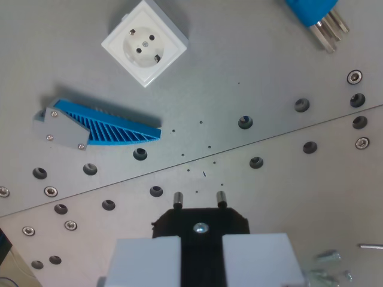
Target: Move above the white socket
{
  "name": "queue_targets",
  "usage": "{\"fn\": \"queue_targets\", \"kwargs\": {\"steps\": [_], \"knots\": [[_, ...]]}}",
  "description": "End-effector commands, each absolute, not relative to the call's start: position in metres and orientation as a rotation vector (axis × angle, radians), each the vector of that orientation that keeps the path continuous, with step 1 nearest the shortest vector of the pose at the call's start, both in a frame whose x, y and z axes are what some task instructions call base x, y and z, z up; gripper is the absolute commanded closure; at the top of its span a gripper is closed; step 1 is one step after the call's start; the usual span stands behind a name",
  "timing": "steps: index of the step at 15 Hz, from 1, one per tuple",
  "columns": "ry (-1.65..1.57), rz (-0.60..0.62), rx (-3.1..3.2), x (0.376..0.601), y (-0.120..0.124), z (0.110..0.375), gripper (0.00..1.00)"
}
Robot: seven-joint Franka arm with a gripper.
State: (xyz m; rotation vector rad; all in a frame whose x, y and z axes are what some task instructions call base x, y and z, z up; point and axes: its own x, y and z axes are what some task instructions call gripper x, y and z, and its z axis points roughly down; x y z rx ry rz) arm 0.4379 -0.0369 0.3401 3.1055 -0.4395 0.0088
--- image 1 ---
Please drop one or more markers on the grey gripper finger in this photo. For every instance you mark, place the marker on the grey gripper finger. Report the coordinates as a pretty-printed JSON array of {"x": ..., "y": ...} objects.
[
  {"x": 257, "y": 260},
  {"x": 143, "y": 263}
]

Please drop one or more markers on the black two-pin plug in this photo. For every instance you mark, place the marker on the black two-pin plug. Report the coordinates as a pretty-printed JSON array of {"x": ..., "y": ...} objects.
[{"x": 203, "y": 216}]

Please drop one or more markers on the hex socket screw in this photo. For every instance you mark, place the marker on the hex socket screw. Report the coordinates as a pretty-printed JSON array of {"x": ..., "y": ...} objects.
[
  {"x": 3, "y": 191},
  {"x": 355, "y": 77},
  {"x": 28, "y": 230},
  {"x": 70, "y": 225},
  {"x": 362, "y": 142},
  {"x": 51, "y": 191}
]

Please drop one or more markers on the small metal nut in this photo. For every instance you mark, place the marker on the small metal nut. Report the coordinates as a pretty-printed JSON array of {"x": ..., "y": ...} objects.
[{"x": 347, "y": 275}]

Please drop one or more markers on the thin metal pin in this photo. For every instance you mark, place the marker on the thin metal pin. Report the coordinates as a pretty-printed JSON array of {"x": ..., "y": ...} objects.
[{"x": 372, "y": 246}]

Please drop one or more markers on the dark box with blue edge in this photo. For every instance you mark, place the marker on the dark box with blue edge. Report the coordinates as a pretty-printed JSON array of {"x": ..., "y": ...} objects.
[{"x": 4, "y": 243}]

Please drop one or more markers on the blue holder with metal pins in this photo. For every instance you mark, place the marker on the blue holder with metal pins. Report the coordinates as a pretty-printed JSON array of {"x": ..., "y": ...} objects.
[{"x": 317, "y": 15}]

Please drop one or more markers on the blue ribbed finger grey mount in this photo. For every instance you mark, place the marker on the blue ribbed finger grey mount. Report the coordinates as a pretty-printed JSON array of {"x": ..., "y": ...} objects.
[{"x": 89, "y": 124}]

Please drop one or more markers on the white wall socket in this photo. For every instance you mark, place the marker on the white wall socket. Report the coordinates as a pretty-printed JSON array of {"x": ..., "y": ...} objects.
[{"x": 145, "y": 48}]

